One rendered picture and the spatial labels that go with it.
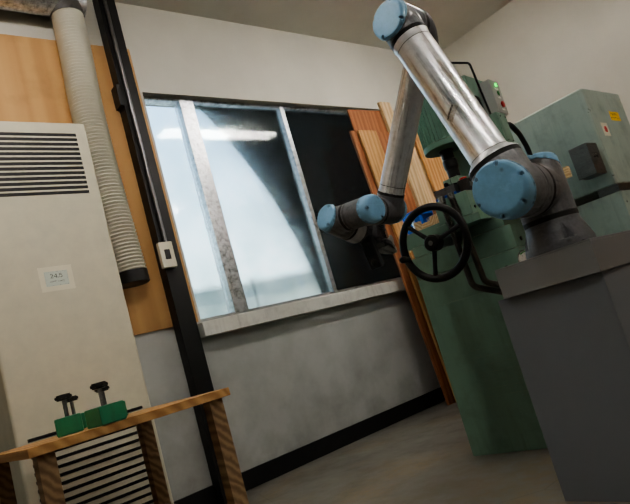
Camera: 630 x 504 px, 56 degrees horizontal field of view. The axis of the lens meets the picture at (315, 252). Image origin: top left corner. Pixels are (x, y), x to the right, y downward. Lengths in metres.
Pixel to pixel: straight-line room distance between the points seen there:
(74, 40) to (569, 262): 2.52
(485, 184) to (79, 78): 2.15
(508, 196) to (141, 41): 2.58
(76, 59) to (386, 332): 2.37
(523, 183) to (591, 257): 0.24
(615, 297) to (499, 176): 0.40
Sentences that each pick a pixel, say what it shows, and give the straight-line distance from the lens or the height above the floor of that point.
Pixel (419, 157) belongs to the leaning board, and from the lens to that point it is 4.62.
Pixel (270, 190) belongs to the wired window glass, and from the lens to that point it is 3.73.
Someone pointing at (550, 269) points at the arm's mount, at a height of 0.59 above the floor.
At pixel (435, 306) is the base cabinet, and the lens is 2.44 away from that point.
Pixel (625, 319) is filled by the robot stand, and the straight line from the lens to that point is 1.63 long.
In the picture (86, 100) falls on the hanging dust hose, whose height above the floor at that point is 1.98.
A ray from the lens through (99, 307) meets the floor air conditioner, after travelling 2.61.
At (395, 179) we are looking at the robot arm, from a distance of 1.96.
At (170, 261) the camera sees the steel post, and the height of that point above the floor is 1.17.
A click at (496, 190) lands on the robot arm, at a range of 1.58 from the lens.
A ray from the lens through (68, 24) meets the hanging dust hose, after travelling 3.34.
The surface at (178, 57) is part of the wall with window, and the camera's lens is 3.74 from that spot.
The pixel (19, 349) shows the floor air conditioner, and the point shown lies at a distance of 2.50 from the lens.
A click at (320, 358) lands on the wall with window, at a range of 3.51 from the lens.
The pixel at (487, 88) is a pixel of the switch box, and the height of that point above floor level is 1.44.
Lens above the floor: 0.56
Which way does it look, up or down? 9 degrees up
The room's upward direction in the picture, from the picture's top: 16 degrees counter-clockwise
